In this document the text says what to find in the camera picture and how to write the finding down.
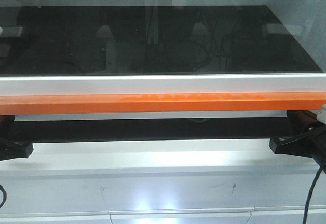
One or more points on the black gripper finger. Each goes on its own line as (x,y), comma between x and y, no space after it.
(13,150)
(310,144)

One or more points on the glass fume hood sash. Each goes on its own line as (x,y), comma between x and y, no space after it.
(85,47)

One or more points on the orange sash handle bar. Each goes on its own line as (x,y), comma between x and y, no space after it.
(138,103)

